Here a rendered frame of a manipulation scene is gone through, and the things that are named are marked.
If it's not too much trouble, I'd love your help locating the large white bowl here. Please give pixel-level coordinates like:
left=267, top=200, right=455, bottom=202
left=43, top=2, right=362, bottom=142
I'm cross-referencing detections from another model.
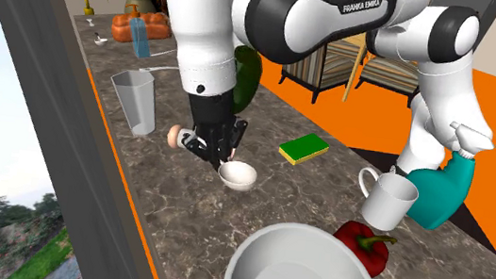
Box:
left=223, top=215, right=394, bottom=279

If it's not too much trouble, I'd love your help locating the red bell pepper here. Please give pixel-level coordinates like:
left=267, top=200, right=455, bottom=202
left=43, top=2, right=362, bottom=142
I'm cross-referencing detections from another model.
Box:
left=329, top=218, right=400, bottom=279

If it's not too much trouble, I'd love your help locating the dark green bottle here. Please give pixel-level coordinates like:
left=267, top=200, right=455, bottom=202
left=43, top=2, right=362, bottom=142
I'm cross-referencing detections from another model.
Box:
left=227, top=43, right=266, bottom=117

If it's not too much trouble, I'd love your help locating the thin white utensil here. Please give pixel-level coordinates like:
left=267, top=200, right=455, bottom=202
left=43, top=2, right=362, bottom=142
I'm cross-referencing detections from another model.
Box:
left=138, top=63, right=181, bottom=77
left=149, top=46, right=179, bottom=61

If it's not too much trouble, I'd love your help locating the tiny white dish with spoon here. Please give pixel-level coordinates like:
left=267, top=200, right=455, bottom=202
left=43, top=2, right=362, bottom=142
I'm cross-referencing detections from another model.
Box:
left=92, top=31, right=109, bottom=48

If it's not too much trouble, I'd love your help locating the striped armchair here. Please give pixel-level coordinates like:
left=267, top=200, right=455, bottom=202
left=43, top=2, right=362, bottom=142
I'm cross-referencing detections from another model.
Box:
left=275, top=32, right=370, bottom=110
left=354, top=51, right=424, bottom=110

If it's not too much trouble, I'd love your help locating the teal spray bottle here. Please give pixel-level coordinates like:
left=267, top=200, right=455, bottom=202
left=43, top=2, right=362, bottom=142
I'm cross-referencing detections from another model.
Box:
left=400, top=117, right=496, bottom=237

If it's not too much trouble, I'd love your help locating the orange lumpy pumpkin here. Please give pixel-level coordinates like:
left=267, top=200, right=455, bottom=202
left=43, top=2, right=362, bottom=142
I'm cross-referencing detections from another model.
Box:
left=109, top=7, right=174, bottom=49

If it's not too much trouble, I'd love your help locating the grey angular container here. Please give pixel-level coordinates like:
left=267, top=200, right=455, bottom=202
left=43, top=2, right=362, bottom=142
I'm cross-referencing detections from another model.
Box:
left=105, top=67, right=162, bottom=139

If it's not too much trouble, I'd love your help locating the small white bowl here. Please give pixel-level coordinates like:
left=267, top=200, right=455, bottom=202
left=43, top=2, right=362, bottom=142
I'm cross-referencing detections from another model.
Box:
left=216, top=158, right=259, bottom=194

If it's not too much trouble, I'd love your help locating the white mug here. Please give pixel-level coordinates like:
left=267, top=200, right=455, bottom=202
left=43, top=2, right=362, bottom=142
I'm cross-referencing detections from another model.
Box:
left=353, top=165, right=422, bottom=236

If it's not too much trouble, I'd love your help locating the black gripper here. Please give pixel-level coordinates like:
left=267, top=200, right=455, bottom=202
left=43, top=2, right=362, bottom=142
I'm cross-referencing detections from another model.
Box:
left=180, top=84, right=253, bottom=175

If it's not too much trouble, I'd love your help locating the blue soap dispenser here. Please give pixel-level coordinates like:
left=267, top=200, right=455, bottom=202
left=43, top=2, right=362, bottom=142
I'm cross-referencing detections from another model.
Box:
left=119, top=4, right=157, bottom=61

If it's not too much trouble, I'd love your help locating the dark grey window frame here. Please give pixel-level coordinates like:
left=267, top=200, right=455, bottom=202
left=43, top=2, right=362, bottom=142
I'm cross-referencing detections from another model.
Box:
left=0, top=0, right=190, bottom=279

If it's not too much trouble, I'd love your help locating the wooden table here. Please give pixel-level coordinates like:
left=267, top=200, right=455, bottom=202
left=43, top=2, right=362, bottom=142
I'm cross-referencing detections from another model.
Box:
left=333, top=30, right=371, bottom=106

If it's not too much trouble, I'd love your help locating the small figure with peach head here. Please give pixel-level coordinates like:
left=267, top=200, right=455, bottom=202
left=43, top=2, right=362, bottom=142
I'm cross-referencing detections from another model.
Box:
left=165, top=123, right=208, bottom=153

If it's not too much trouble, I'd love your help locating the green and yellow sponge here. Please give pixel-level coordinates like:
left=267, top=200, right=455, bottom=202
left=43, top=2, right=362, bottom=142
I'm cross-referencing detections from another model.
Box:
left=275, top=129, right=332, bottom=171

